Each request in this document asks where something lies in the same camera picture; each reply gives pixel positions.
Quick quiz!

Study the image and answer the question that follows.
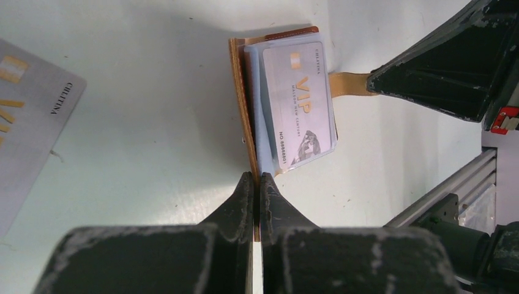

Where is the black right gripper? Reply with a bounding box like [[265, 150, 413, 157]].
[[367, 1, 518, 135]]

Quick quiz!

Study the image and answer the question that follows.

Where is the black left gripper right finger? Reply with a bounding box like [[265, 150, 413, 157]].
[[259, 173, 460, 293]]

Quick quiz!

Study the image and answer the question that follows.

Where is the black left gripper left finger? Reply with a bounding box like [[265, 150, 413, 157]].
[[34, 172, 255, 293]]

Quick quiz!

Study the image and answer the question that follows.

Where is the silver VIP credit card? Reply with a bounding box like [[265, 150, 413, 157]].
[[260, 41, 337, 173]]

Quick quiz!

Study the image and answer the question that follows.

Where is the brown leather card holder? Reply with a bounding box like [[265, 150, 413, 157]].
[[228, 26, 380, 242]]

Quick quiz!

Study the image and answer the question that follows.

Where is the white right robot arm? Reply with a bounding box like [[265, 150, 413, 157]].
[[367, 1, 518, 293]]

